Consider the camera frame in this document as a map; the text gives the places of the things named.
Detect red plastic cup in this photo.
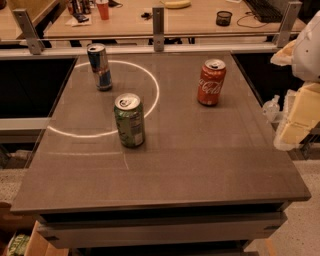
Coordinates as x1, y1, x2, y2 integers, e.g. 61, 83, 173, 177
96, 0, 109, 20

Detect Red Bull can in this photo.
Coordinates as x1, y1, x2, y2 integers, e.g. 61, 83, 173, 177
87, 43, 112, 91

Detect red Coca-Cola can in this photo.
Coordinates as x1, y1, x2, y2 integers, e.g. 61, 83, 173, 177
197, 59, 226, 106

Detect yellow banana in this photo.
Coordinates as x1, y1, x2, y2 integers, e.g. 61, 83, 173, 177
162, 0, 191, 9

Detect green box under table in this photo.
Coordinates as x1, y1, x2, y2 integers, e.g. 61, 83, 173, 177
7, 234, 30, 256

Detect right metal rail bracket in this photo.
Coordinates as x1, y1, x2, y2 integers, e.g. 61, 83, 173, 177
273, 0, 302, 48

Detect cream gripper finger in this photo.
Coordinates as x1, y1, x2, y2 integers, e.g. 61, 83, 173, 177
270, 40, 296, 66
273, 82, 320, 151

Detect black cable on desk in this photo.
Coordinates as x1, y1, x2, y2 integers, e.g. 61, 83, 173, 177
236, 11, 269, 29

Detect black mesh pen cup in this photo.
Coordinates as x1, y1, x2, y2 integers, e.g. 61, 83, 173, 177
216, 11, 232, 26

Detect left metal rail bracket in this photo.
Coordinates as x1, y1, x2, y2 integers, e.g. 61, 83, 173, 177
13, 8, 44, 55

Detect black keyboard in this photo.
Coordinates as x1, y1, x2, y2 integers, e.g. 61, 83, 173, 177
244, 0, 283, 23

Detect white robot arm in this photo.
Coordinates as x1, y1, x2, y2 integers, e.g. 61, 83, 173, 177
271, 11, 320, 151

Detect clear sanitizer bottle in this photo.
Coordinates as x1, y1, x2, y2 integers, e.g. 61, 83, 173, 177
262, 95, 280, 122

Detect middle metal rail bracket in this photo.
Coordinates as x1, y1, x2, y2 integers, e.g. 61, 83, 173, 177
152, 7, 164, 52

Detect metal rail bracket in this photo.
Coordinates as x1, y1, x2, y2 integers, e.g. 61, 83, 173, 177
152, 7, 164, 52
273, 0, 302, 48
13, 8, 44, 55

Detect green soda can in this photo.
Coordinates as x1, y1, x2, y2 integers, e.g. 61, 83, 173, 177
114, 93, 145, 148

